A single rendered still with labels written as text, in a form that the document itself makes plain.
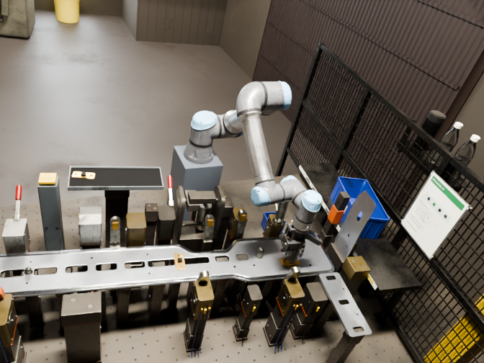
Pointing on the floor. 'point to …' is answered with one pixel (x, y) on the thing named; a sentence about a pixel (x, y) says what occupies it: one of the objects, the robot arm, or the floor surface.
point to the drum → (67, 11)
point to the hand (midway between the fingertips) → (292, 258)
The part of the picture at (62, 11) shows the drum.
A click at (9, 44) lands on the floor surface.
